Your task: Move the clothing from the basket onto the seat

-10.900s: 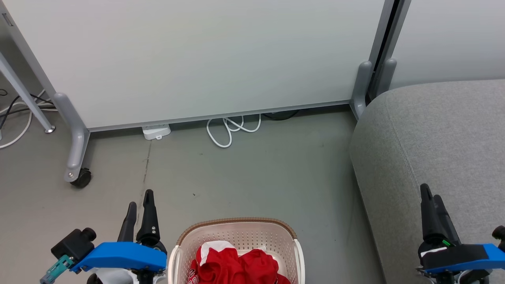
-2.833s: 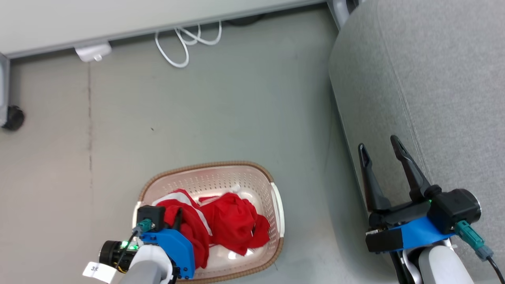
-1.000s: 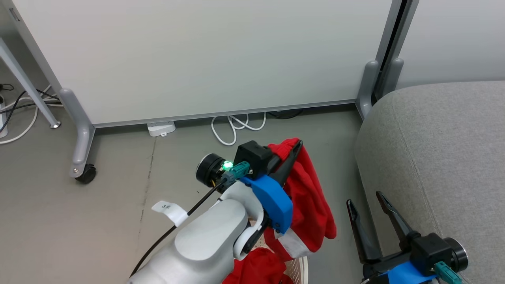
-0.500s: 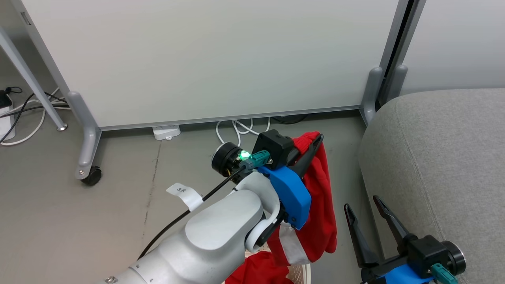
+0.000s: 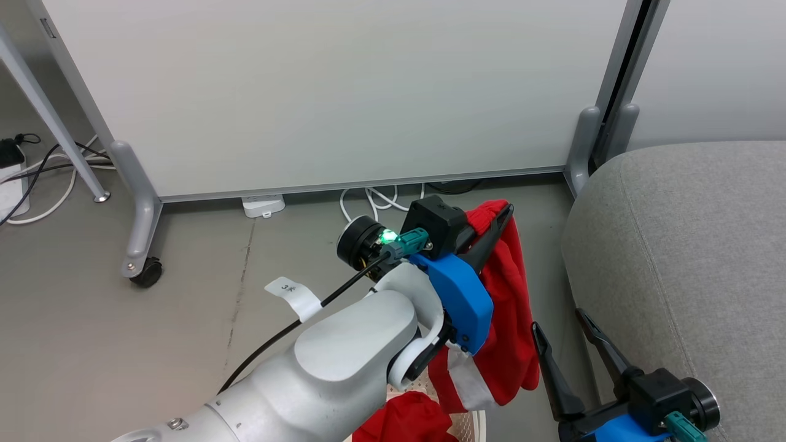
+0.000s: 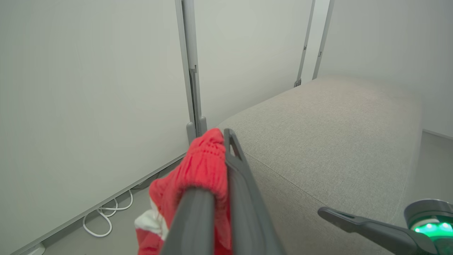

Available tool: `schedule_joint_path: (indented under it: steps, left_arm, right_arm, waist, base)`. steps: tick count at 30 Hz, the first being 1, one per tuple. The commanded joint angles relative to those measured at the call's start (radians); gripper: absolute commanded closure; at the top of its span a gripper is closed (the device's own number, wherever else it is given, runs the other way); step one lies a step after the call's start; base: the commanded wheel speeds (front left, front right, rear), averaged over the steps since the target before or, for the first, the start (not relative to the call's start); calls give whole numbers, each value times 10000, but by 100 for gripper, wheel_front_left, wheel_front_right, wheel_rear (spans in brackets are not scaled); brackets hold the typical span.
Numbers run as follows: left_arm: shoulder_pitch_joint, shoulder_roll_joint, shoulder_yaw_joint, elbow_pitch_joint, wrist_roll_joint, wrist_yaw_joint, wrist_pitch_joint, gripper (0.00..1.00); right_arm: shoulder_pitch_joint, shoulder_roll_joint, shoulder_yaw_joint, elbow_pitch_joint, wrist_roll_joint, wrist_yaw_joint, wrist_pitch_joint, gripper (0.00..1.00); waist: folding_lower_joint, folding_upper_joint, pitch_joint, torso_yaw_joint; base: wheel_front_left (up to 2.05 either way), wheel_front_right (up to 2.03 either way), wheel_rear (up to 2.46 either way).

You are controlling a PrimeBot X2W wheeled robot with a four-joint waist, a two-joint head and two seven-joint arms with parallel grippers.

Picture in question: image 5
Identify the red garment with white stripes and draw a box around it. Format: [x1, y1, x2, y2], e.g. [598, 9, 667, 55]
[427, 198, 541, 413]

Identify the grey fabric sofa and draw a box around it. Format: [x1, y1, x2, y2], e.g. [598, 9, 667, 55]
[562, 141, 786, 442]

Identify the teal gripper connector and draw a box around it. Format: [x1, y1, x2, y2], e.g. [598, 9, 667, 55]
[666, 411, 707, 442]
[379, 227, 429, 262]

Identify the long white floor cable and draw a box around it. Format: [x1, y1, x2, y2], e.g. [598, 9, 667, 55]
[6, 135, 115, 225]

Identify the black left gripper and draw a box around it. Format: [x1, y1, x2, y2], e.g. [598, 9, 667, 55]
[337, 195, 514, 275]

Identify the power strip with cables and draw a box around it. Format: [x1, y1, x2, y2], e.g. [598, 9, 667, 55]
[0, 132, 115, 228]

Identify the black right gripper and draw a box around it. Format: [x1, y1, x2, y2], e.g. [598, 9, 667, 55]
[531, 307, 720, 440]

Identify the short black cable loop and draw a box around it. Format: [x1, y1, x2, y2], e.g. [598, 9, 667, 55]
[425, 178, 486, 195]

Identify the white laundry basket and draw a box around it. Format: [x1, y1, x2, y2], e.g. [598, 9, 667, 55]
[393, 384, 487, 442]

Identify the black power adapter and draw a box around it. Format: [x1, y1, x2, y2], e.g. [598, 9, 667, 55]
[0, 138, 25, 168]

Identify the teal right gripper connector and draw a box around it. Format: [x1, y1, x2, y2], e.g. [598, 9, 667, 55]
[666, 411, 707, 442]

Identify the grey metal table leg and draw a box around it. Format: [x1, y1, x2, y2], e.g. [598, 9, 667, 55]
[0, 25, 111, 203]

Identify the large white partition panel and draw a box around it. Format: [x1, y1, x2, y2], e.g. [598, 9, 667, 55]
[25, 0, 645, 203]

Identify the white cable label tag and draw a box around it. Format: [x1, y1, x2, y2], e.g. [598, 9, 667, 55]
[264, 276, 322, 323]

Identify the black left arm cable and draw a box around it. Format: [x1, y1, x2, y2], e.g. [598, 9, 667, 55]
[218, 255, 394, 395]

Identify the narrow white partition panel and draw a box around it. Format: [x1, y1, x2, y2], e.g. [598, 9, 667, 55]
[614, 0, 786, 153]

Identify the coiled white cable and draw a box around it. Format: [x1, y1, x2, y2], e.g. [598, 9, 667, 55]
[340, 183, 426, 225]

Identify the teal left gripper connector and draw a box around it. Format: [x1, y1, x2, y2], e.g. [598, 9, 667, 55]
[379, 227, 429, 262]

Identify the grey partition foot with caster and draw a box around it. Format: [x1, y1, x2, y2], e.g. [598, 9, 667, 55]
[109, 140, 163, 280]

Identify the black caster wheel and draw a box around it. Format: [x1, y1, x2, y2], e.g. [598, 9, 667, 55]
[129, 257, 163, 289]

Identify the plain red garment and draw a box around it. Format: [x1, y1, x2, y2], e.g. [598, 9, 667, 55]
[352, 390, 460, 442]

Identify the white power strip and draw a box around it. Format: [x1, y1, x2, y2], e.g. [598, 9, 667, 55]
[0, 161, 30, 222]

